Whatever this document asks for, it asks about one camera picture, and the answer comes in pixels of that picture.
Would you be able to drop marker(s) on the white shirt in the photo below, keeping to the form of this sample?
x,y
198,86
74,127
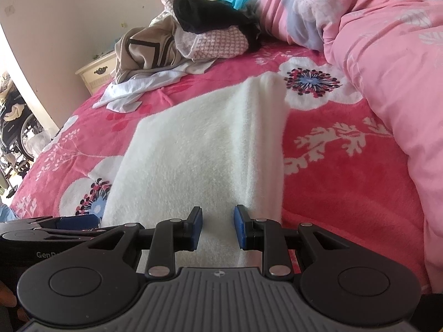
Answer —
x,y
131,90

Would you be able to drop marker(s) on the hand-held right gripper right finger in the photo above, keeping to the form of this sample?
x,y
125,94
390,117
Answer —
x,y
239,230

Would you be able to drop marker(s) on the white deer sweater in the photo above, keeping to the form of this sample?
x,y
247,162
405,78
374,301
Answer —
x,y
193,145

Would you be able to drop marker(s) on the pink houndstooth garment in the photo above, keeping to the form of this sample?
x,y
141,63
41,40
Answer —
x,y
218,43

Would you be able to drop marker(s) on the red floral blanket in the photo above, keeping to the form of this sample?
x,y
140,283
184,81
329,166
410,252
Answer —
x,y
328,186

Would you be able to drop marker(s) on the beige black-striped garment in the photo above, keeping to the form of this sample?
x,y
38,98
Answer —
x,y
145,52

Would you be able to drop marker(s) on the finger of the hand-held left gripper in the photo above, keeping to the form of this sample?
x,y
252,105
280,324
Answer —
x,y
69,233
78,222

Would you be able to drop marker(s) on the dark and cream clothes heap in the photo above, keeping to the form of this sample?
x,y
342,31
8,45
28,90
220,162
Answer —
x,y
7,86

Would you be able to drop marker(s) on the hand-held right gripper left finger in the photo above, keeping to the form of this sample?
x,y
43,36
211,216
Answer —
x,y
198,228

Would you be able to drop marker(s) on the pink floral quilt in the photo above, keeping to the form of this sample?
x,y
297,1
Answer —
x,y
380,41

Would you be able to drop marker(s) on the black wheelchair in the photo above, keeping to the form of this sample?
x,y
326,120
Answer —
x,y
14,131

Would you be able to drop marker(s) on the person's left hand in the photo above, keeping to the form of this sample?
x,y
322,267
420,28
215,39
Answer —
x,y
7,294

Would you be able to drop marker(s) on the blue jeans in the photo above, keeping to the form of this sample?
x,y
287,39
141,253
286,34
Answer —
x,y
6,212

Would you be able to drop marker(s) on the black garment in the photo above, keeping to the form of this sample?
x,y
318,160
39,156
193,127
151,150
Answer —
x,y
204,13

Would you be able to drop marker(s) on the cream nightstand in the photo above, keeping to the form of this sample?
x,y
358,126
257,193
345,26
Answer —
x,y
98,72

